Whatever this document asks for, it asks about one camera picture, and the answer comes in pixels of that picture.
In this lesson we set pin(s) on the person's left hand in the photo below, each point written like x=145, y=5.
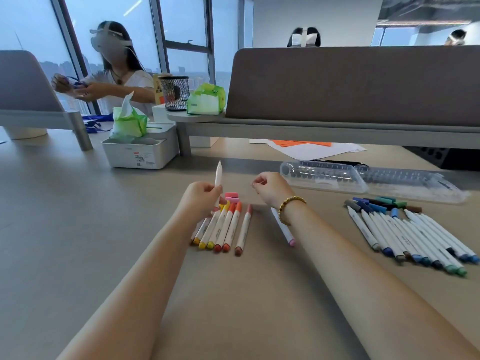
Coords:
x=200, y=202

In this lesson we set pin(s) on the person's right hand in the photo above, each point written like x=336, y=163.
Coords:
x=273, y=189

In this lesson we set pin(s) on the group of warm-coloured marker caps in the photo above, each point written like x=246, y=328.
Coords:
x=231, y=195

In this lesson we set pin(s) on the pink-ended white marker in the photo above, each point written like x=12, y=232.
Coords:
x=218, y=174
x=283, y=230

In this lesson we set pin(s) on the group of warm-coloured white markers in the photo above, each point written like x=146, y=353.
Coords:
x=243, y=232

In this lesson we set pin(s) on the clear plastic marker case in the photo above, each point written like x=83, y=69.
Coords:
x=326, y=178

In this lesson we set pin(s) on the group of cool-coloured white markers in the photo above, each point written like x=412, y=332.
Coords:
x=363, y=228

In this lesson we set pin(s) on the person's left forearm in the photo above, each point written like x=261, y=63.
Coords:
x=127, y=296

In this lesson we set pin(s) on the person's right forearm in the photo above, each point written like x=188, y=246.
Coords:
x=375, y=292

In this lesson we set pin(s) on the white desk organizer box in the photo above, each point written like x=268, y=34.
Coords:
x=138, y=157

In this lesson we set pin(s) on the small white box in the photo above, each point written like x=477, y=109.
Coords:
x=160, y=115

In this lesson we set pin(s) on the orange paper sheet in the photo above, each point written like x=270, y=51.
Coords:
x=300, y=143

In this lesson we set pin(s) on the papers with orange sheet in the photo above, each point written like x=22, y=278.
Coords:
x=318, y=150

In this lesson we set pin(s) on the grey desk riser shelf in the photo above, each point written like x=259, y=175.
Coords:
x=37, y=119
x=300, y=131

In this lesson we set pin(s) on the black smartphone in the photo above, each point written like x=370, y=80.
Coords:
x=348, y=162

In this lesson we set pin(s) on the crumpled green tissue pack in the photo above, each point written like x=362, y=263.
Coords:
x=129, y=123

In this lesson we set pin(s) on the black mesh pen holder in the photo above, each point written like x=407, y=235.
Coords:
x=174, y=93

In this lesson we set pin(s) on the yellow carton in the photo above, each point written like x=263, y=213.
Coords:
x=158, y=89

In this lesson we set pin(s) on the white headset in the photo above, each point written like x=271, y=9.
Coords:
x=108, y=39

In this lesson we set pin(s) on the white cylindrical container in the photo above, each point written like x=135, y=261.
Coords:
x=24, y=133

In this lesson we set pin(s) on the dark window frame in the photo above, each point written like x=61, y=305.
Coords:
x=187, y=44

